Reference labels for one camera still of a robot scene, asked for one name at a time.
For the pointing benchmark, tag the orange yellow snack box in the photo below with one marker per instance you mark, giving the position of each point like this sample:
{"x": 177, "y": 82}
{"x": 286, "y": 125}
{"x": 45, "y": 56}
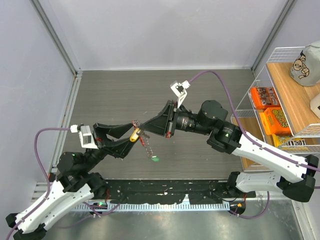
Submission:
{"x": 274, "y": 121}

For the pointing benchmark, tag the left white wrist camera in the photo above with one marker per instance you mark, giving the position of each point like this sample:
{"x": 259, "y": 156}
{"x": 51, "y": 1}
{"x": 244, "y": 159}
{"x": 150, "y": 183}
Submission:
{"x": 85, "y": 136}

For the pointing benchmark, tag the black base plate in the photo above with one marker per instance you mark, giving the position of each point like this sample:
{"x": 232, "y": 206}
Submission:
{"x": 164, "y": 192}

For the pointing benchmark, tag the yellow snack bag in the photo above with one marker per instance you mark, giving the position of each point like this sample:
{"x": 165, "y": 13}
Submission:
{"x": 289, "y": 143}

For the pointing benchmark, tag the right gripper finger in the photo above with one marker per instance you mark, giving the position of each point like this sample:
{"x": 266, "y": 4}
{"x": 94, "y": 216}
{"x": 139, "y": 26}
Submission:
{"x": 159, "y": 129}
{"x": 162, "y": 118}

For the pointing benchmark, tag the yellow key tag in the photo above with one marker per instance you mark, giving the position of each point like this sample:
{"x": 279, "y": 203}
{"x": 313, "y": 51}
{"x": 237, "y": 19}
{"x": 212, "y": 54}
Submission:
{"x": 135, "y": 135}

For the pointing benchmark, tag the orange snack box top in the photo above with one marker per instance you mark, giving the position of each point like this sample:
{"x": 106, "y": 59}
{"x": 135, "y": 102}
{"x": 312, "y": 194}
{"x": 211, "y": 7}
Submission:
{"x": 264, "y": 97}

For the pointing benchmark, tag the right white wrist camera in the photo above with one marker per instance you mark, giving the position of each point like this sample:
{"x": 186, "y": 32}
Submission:
{"x": 180, "y": 90}

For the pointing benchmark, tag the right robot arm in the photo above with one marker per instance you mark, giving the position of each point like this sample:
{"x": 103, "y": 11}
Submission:
{"x": 289, "y": 174}

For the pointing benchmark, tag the white slotted cable duct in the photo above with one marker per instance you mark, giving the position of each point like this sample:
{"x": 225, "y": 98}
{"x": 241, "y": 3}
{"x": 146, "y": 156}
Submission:
{"x": 185, "y": 206}

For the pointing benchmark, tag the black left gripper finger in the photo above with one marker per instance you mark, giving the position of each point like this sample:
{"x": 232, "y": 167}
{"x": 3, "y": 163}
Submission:
{"x": 116, "y": 131}
{"x": 120, "y": 148}

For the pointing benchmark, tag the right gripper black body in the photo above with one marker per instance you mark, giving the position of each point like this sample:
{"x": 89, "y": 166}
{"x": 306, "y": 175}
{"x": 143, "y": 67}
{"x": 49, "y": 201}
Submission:
{"x": 174, "y": 112}

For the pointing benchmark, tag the silver key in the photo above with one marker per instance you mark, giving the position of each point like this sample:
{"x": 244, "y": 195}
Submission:
{"x": 145, "y": 136}

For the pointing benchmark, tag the grey printed pouch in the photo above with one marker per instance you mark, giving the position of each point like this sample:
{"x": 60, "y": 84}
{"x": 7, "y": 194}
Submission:
{"x": 305, "y": 66}

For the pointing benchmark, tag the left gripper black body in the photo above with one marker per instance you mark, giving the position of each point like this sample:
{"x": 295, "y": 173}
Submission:
{"x": 100, "y": 135}

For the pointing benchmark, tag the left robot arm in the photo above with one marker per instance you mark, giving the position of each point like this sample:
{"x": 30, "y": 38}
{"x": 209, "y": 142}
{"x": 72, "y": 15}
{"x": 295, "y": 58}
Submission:
{"x": 75, "y": 182}

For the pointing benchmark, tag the white wire shelf rack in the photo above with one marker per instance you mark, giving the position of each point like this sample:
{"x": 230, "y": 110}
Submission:
{"x": 295, "y": 101}

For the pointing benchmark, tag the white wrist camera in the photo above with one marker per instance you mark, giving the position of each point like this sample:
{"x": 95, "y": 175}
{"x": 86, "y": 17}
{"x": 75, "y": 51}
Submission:
{"x": 180, "y": 90}
{"x": 85, "y": 136}

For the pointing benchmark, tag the green key tag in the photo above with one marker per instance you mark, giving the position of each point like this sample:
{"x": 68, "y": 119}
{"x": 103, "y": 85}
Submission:
{"x": 155, "y": 158}

